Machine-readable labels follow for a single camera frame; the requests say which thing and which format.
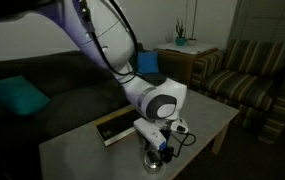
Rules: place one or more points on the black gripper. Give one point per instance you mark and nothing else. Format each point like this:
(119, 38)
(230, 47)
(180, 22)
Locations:
(167, 151)

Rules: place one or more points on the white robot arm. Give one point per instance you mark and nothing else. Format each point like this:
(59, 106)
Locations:
(105, 30)

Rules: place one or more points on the black book yellow edge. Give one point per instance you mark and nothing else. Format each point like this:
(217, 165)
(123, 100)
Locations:
(115, 128)

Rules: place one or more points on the wooden table leg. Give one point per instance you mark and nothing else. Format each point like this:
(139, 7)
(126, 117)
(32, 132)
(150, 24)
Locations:
(220, 140)

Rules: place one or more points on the blue cushion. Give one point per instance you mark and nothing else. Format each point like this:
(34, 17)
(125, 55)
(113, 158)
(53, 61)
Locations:
(148, 62)

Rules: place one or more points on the wooden side table white top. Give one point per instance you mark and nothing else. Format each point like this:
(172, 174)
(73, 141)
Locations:
(182, 63)

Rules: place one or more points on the dark grey sofa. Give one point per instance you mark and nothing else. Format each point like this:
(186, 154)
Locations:
(75, 100)

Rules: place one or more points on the striped armchair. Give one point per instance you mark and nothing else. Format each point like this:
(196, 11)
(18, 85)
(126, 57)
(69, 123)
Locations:
(248, 86)

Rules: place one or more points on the plant in teal pot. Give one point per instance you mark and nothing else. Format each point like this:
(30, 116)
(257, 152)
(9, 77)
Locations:
(180, 40)

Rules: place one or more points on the plant in white pot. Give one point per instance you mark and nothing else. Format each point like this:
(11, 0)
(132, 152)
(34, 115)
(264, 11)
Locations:
(192, 41)

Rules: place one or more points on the teal cushion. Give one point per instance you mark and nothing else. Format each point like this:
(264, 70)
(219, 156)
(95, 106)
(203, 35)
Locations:
(15, 96)

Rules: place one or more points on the window blinds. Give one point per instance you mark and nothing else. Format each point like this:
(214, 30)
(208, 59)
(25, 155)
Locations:
(268, 20)

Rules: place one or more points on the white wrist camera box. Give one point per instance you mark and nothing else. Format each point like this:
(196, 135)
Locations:
(150, 133)

